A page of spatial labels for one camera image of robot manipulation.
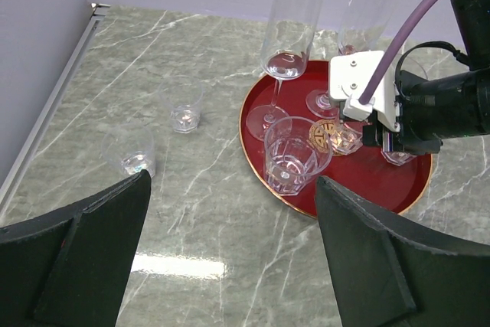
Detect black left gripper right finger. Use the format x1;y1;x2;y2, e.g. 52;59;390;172
315;176;489;326

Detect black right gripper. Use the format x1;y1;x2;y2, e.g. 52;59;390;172
361;41;490;155

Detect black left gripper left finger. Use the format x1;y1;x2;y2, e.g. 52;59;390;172
1;170;152;326

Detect small clear shot glass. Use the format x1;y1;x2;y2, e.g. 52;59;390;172
101;123;156;178
330;121;363;155
381;149;416;166
158;76;204;134

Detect tall clear champagne flute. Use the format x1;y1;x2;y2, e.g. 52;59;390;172
305;0;407;119

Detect clear faceted tumbler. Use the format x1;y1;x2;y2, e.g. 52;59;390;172
400;56;428;80
263;116;333;196

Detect clear stemmed wine glass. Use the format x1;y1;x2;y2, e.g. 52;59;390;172
246;0;324;141

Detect red round lacquer tray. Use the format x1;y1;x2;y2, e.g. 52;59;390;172
240;60;433;214

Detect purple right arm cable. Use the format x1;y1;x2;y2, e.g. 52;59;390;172
359;0;490;106

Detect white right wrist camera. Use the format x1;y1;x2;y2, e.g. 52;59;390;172
328;51;400;132

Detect aluminium extrusion rail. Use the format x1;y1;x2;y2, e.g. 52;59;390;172
1;3;110;216

